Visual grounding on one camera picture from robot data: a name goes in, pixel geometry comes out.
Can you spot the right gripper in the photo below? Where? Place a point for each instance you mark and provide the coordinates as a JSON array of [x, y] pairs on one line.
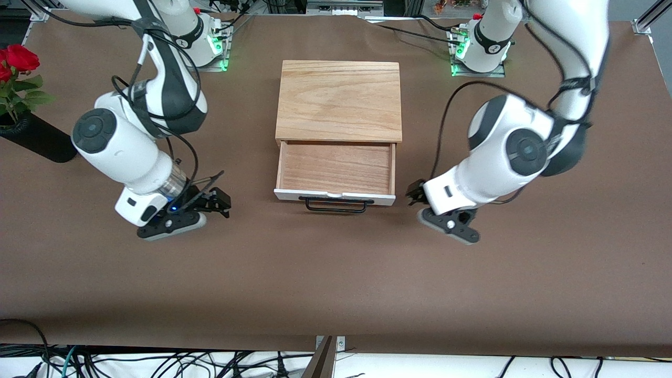
[[202, 198]]

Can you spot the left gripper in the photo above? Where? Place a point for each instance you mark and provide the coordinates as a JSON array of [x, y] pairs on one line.
[[416, 192]]

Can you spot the black frame stand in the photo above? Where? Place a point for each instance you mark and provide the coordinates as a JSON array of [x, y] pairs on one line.
[[362, 200]]

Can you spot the wooden drawer with white front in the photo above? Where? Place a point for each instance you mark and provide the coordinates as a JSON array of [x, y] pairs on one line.
[[336, 168]]

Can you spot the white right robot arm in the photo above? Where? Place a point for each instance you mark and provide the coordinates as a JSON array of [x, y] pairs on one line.
[[131, 152]]

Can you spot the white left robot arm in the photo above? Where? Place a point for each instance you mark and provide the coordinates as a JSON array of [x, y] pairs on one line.
[[520, 121]]

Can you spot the wooden drawer cabinet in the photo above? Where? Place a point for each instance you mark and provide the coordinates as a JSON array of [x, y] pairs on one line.
[[338, 100]]

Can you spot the black ribbed vase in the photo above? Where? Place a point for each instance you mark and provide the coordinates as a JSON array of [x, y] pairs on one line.
[[47, 144]]

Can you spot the dark slanted stand bar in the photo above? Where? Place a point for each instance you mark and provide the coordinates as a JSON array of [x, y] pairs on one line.
[[321, 365]]

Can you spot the red rose bouquet with leaves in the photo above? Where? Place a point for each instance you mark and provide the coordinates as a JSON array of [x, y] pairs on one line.
[[21, 58]]

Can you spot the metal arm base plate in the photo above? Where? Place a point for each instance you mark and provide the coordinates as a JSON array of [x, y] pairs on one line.
[[227, 50], [455, 67]]

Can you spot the small metal edge bracket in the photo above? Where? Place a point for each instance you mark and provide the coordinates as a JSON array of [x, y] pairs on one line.
[[340, 344]]

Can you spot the grey network switch box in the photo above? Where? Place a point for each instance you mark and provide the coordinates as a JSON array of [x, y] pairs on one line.
[[341, 6]]

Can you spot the aluminium corner bracket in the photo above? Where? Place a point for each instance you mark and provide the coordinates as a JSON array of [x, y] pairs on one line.
[[39, 14], [643, 25]]

